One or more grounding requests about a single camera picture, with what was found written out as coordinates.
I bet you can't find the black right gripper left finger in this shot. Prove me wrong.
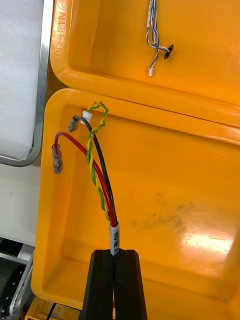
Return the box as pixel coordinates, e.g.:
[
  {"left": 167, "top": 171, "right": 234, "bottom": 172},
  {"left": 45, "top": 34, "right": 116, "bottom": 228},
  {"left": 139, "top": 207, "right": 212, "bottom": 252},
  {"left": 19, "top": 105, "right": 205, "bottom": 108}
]
[{"left": 79, "top": 248, "right": 117, "bottom": 320}]

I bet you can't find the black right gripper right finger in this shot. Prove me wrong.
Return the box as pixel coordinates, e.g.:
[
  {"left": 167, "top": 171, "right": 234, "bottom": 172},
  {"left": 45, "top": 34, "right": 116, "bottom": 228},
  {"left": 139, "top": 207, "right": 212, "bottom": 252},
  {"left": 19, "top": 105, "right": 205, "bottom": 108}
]
[{"left": 114, "top": 249, "right": 148, "bottom": 320}]

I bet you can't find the red black green-yellow wire harness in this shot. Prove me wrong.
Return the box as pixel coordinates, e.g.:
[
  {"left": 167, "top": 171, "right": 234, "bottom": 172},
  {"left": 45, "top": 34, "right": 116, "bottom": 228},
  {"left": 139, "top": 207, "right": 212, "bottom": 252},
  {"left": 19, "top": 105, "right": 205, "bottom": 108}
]
[{"left": 51, "top": 100, "right": 121, "bottom": 318}]

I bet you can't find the blue-white twisted wire harness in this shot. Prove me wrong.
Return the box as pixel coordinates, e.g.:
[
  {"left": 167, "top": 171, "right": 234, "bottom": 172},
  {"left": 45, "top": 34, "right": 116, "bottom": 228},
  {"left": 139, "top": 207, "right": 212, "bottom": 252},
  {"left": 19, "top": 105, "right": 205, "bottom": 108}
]
[{"left": 145, "top": 0, "right": 175, "bottom": 77}]

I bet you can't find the yellow-orange plastic bin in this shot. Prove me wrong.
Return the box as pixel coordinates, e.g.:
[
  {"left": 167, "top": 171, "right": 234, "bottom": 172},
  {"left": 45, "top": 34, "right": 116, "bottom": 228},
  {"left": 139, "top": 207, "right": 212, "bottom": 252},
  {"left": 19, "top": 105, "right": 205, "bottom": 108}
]
[
  {"left": 30, "top": 87, "right": 240, "bottom": 320},
  {"left": 49, "top": 0, "right": 240, "bottom": 107}
]

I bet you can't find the steel tray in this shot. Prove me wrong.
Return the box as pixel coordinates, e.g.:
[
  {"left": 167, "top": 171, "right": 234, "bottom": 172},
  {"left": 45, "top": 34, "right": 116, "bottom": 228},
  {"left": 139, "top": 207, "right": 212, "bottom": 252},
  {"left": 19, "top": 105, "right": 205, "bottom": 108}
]
[{"left": 0, "top": 0, "right": 55, "bottom": 168}]

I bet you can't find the white foam sheet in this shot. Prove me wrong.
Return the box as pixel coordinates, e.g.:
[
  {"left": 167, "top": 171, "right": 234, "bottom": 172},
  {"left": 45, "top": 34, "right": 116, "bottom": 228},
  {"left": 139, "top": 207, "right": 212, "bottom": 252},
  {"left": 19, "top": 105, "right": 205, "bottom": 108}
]
[{"left": 0, "top": 0, "right": 45, "bottom": 161}]

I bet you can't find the grey metal frame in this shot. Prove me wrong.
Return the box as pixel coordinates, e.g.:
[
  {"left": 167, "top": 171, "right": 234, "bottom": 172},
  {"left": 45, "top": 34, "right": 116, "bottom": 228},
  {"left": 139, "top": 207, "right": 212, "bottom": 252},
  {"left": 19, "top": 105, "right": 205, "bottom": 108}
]
[{"left": 0, "top": 237, "right": 35, "bottom": 320}]

